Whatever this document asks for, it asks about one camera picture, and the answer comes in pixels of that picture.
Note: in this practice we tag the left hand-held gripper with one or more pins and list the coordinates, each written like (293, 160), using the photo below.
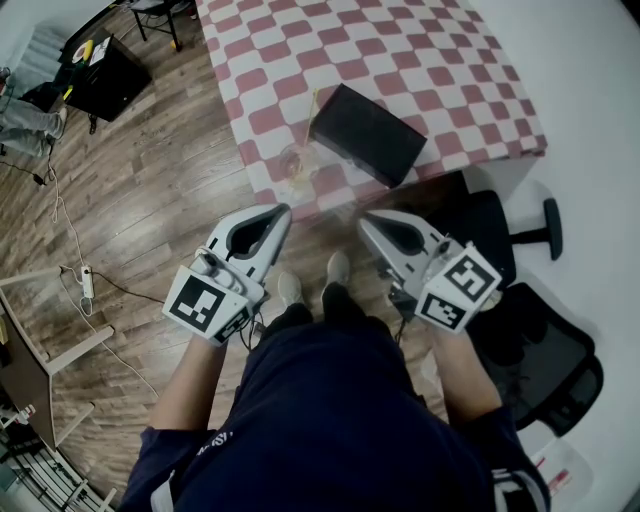
(195, 302)

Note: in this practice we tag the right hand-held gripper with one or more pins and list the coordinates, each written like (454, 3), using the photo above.
(450, 295)

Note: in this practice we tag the clear plastic glass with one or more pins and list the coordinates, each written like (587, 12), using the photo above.
(313, 161)

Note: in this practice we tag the person's left forearm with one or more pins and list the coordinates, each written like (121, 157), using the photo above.
(190, 385)

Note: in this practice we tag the person's right forearm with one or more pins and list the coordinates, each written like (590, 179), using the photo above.
(465, 380)

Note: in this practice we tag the person's left white shoe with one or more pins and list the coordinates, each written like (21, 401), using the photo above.
(290, 288)

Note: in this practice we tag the person's white shoe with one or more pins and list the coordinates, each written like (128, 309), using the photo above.
(338, 267)
(290, 288)

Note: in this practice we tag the person's right white shoe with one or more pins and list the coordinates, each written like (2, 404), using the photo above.
(338, 267)

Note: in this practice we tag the person's black trousers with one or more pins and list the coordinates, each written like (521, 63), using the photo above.
(340, 305)

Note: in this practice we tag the black rectangular box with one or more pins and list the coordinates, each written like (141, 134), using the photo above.
(370, 132)

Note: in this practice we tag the white power strip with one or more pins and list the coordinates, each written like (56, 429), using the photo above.
(87, 281)

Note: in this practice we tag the black office chair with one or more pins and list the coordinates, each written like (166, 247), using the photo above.
(545, 350)

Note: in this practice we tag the red white checkered tablecloth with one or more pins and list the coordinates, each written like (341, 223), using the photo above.
(400, 60)

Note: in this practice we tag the person's navy shirt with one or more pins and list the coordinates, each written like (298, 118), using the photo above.
(340, 435)

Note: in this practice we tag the small yellow ball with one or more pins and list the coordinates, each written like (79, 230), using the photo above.
(176, 46)

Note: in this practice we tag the black cabinet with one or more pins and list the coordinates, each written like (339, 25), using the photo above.
(107, 80)

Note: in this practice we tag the yellow banana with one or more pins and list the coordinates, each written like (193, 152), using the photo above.
(86, 50)

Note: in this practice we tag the light wooden desk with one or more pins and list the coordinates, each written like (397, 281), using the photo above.
(27, 380)

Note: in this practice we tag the clear red-labelled package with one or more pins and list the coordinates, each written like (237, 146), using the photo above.
(557, 477)

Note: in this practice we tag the black metal frame chair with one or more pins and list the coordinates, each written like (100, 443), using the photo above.
(150, 20)

